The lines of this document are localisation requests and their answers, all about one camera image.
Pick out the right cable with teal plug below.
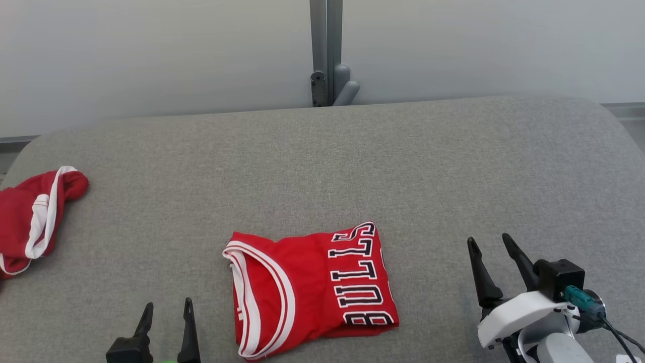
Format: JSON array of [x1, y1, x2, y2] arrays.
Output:
[[564, 285, 645, 356]]

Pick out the red shorts with white stripe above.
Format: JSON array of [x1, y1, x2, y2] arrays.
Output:
[[0, 166, 90, 281]]

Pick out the grey metal post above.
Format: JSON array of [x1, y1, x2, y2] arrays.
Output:
[[309, 0, 344, 106]]

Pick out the black bracket plate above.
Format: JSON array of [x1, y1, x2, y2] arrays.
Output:
[[310, 71, 327, 107]]

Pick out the grey fabric sofa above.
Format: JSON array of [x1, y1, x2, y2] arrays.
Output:
[[0, 97, 645, 363]]

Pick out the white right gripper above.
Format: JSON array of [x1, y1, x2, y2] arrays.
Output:
[[467, 233, 580, 349]]

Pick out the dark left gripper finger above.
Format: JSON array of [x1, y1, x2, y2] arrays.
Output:
[[176, 297, 202, 363], [132, 302, 155, 339]]

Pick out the red Bulls basketball jersey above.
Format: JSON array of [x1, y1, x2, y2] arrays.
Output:
[[222, 221, 401, 361]]

